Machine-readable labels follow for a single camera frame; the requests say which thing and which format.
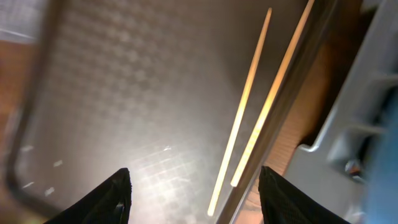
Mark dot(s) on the large blue plate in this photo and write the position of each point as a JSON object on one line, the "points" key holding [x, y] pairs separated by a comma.
{"points": [[381, 202]]}

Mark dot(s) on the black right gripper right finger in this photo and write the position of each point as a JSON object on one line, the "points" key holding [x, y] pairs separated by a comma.
{"points": [[283, 203]]}

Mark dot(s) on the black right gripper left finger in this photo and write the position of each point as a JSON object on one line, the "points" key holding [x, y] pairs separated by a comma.
{"points": [[110, 202]]}

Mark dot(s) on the dark brown tray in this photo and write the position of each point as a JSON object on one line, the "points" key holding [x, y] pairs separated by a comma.
{"points": [[153, 86]]}

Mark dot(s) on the clear plastic bin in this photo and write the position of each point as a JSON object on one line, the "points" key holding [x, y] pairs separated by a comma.
{"points": [[21, 20]]}

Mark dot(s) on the wooden chopstick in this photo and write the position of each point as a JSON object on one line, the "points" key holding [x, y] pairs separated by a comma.
{"points": [[272, 94], [239, 116]]}

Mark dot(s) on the grey dishwasher rack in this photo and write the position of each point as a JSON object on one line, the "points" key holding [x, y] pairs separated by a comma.
{"points": [[321, 169]]}

